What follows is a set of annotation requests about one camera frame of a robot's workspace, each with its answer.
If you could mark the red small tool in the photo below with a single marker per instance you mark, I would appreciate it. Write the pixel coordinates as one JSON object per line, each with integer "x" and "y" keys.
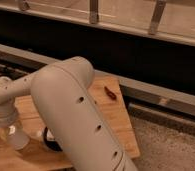
{"x": 110, "y": 93}

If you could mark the small white pellet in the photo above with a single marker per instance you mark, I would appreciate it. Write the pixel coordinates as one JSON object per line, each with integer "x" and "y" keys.
{"x": 39, "y": 133}

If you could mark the black round plate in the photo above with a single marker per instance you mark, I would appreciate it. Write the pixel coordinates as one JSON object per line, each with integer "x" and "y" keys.
{"x": 51, "y": 144}

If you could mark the metal bracket right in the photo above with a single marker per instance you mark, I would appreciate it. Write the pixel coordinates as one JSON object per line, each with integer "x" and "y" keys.
{"x": 156, "y": 17}

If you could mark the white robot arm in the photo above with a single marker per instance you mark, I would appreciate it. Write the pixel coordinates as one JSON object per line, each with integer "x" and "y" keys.
{"x": 60, "y": 94}

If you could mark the metal bracket middle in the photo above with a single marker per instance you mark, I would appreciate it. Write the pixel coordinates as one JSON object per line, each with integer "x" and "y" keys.
{"x": 93, "y": 12}

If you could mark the white patterned box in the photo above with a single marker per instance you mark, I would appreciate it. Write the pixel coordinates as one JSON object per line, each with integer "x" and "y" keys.
{"x": 49, "y": 136}

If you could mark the metal bracket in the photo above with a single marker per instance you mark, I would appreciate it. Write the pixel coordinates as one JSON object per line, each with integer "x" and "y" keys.
{"x": 93, "y": 12}
{"x": 156, "y": 17}

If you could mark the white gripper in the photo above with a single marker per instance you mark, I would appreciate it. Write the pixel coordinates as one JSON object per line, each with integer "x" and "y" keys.
{"x": 9, "y": 119}

